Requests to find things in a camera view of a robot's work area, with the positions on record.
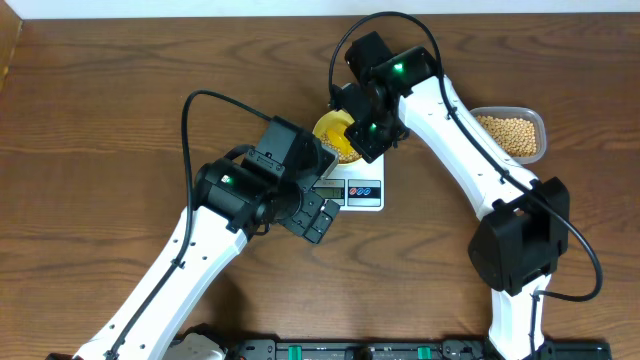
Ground clear plastic bean container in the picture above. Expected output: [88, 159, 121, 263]
[471, 106, 547, 164]

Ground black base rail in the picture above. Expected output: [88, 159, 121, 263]
[225, 339, 612, 360]

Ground yellow plastic measuring scoop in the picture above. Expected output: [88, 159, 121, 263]
[325, 122, 352, 153]

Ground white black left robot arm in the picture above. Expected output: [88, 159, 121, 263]
[73, 117, 339, 360]

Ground pile of soybeans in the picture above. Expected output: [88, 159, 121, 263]
[476, 116, 538, 157]

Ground white digital kitchen scale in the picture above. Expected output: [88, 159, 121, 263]
[313, 155, 385, 212]

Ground yellow plastic bowl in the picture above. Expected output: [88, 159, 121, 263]
[313, 110, 354, 139]

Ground soybeans in yellow bowl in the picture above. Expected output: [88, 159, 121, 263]
[320, 129, 361, 164]

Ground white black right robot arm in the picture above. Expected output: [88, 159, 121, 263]
[331, 32, 569, 359]

